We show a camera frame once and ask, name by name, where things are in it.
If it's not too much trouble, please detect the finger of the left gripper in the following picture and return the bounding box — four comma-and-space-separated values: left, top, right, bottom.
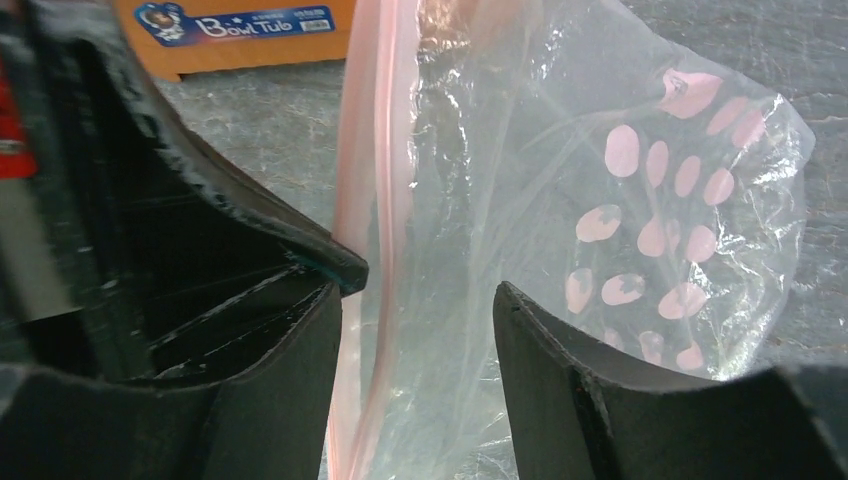
26, 1, 368, 384

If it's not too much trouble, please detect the orange plastic tub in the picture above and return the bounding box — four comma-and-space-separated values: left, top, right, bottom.
110, 0, 355, 82

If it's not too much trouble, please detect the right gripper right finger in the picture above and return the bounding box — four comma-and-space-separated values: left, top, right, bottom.
493, 282, 847, 480

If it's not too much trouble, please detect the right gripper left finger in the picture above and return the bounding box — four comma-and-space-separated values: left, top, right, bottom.
1, 283, 341, 479

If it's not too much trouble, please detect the clear zip top bag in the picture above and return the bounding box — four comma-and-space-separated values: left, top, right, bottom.
327, 1, 815, 479

